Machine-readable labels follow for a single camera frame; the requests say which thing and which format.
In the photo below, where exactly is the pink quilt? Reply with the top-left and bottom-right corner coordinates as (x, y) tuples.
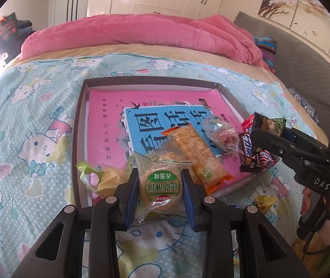
(20, 14), (270, 70)

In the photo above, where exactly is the pile of dark clothes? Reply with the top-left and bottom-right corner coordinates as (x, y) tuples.
(16, 20), (35, 35)

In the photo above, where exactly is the yellow cartoon snack packet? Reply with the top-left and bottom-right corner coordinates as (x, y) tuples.
(253, 195), (278, 212)

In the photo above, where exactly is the dark patterned cloth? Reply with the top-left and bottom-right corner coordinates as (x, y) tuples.
(288, 88), (319, 122)

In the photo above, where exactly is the striped pillow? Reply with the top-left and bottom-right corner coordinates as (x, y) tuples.
(253, 35), (277, 73)

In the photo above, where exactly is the black chocolate bar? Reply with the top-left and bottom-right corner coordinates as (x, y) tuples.
(238, 133), (270, 173)

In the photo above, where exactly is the long red candy packet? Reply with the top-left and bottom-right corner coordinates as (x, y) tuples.
(242, 112), (278, 170)

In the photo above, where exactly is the white door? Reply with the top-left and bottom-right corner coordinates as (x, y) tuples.
(53, 0), (91, 26)

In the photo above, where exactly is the beige blanket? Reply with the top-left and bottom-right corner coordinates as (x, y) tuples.
(4, 43), (272, 73)

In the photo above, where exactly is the black bag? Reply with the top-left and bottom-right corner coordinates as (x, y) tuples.
(0, 12), (19, 64)

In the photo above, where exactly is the pink and blue book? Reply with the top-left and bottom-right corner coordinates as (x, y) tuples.
(85, 88), (265, 209)

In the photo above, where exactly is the shallow grey cardboard box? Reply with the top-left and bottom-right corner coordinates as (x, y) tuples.
(72, 77), (280, 228)

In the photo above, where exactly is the black green cartoon snack packet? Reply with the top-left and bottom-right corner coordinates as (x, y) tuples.
(253, 114), (287, 138)

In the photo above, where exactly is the cartoon cat printed bed sheet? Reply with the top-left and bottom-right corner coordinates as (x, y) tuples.
(0, 55), (327, 278)

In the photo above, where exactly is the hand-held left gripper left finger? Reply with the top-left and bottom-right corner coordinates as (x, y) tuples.
(11, 168), (141, 278)

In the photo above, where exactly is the orange cracker packet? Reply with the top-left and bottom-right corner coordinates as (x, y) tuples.
(161, 124), (235, 194)

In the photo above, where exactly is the clear bag with red snack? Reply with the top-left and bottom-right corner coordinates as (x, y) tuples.
(204, 115), (241, 154)

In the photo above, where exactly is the grey quilted headboard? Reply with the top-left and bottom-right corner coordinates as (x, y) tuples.
(233, 11), (330, 116)

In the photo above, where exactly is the person's right hand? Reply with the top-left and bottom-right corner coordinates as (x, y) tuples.
(300, 187), (312, 216)

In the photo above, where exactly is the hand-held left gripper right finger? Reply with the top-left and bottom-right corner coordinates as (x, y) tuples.
(180, 168), (310, 278)

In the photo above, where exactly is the tree wall painting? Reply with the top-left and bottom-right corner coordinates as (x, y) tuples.
(258, 0), (330, 73)

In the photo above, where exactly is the round green label pastry packet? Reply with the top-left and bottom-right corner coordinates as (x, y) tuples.
(127, 143), (196, 223)

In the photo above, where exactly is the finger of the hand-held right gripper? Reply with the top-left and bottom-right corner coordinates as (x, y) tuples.
(282, 127), (330, 157)
(250, 128), (330, 177)

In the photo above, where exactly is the light green pastry packet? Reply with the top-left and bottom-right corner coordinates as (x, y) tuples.
(76, 161), (133, 200)

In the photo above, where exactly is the thin black cable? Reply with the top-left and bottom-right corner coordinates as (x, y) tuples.
(298, 194), (330, 257)

